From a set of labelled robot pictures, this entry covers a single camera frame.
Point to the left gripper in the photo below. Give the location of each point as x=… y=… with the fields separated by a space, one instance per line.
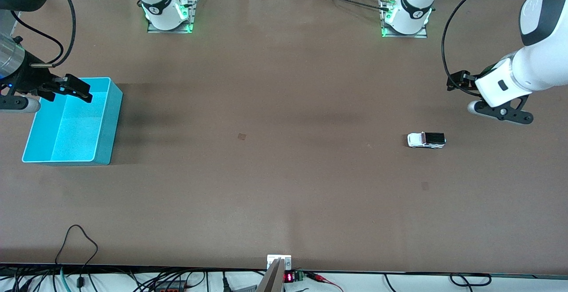
x=464 y=81

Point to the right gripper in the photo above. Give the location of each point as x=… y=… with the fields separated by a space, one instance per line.
x=27 y=78

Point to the white jeep toy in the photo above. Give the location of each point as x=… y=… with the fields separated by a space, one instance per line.
x=417 y=140

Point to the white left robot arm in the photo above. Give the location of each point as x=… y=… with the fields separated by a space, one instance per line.
x=546 y=12

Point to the teal plastic bin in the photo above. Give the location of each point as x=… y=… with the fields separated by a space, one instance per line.
x=75 y=128

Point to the grey metal side panel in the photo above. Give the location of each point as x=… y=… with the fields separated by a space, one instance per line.
x=6 y=22

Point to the black power strip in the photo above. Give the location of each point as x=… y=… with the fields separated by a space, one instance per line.
x=171 y=289

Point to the red clip lead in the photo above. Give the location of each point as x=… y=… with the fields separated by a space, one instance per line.
x=317 y=277

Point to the red digit display module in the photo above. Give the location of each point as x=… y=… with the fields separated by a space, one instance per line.
x=289 y=277

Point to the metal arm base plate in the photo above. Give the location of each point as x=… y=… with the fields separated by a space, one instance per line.
x=193 y=17
x=408 y=36

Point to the white mounting bracket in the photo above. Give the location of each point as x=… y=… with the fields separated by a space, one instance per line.
x=271 y=258

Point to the grey camera mount pole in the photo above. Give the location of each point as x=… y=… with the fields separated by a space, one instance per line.
x=271 y=281

